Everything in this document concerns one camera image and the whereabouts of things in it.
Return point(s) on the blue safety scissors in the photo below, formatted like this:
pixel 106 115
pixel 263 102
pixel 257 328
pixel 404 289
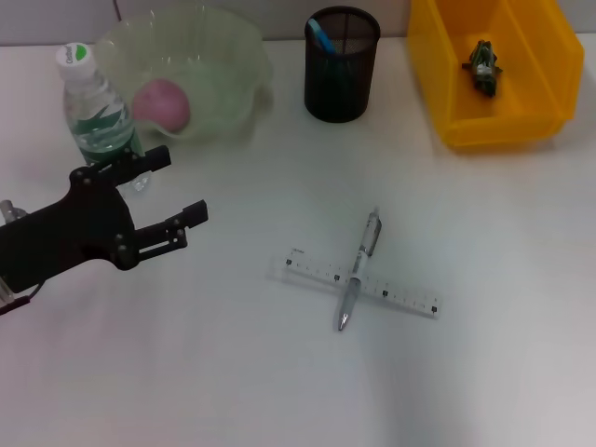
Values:
pixel 323 37

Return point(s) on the clear green-label water bottle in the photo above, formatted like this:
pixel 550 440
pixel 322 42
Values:
pixel 98 121

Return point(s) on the clear silver ballpoint pen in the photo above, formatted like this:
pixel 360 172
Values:
pixel 361 261

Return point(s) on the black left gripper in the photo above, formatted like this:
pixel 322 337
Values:
pixel 74 233

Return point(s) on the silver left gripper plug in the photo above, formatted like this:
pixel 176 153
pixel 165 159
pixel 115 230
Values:
pixel 11 210

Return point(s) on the black mesh pen holder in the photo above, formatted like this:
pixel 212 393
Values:
pixel 340 88

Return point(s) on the green plastic wrapper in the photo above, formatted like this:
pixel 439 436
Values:
pixel 484 70

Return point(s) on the pink peach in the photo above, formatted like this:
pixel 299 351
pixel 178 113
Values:
pixel 163 104

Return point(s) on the yellow plastic bin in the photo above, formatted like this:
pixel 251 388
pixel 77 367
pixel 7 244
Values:
pixel 521 116

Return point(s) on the translucent green fruit plate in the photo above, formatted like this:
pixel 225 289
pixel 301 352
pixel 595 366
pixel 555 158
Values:
pixel 219 70

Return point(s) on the transparent plastic ruler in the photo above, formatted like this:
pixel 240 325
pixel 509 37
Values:
pixel 400 295

